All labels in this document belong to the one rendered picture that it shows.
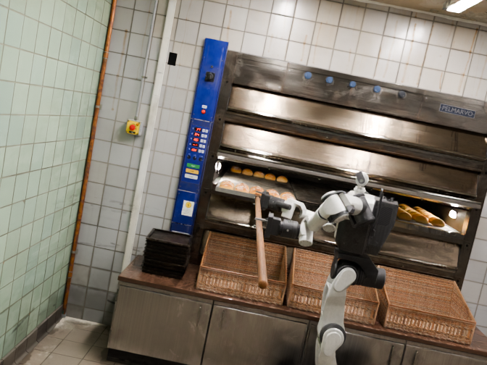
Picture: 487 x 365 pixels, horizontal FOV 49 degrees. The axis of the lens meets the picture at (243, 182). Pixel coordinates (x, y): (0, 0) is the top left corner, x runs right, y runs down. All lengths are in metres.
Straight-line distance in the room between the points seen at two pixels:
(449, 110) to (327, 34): 0.98
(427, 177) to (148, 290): 2.02
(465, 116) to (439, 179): 0.46
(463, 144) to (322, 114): 0.99
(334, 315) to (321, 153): 1.22
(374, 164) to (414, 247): 0.66
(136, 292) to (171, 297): 0.22
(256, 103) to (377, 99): 0.83
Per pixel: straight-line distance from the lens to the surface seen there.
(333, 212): 2.40
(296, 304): 3.42
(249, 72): 3.72
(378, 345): 3.51
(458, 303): 3.94
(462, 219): 4.12
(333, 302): 2.96
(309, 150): 3.72
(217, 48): 3.71
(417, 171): 3.86
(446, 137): 3.91
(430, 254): 3.98
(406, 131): 3.82
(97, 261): 4.02
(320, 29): 3.76
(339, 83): 3.75
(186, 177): 3.72
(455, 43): 3.94
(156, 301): 3.41
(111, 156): 3.85
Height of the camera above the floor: 1.70
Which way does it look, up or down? 7 degrees down
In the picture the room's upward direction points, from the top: 11 degrees clockwise
